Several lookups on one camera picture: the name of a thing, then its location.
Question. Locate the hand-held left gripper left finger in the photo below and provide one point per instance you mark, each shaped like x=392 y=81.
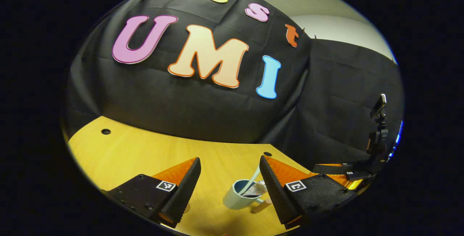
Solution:
x=185 y=192

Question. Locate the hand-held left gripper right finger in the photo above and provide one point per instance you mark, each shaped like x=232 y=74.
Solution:
x=277 y=192

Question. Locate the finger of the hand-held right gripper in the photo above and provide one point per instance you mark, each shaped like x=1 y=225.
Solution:
x=333 y=169
x=353 y=179

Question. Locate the round brown coaster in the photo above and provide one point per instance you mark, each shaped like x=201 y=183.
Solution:
x=186 y=207

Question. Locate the white toothpaste tube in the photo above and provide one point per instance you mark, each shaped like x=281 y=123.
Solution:
x=255 y=190

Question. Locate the wooden desktop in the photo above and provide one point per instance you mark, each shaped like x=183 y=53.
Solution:
x=127 y=152

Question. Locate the black backdrop cloth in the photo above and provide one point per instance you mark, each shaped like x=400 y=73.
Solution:
x=188 y=112

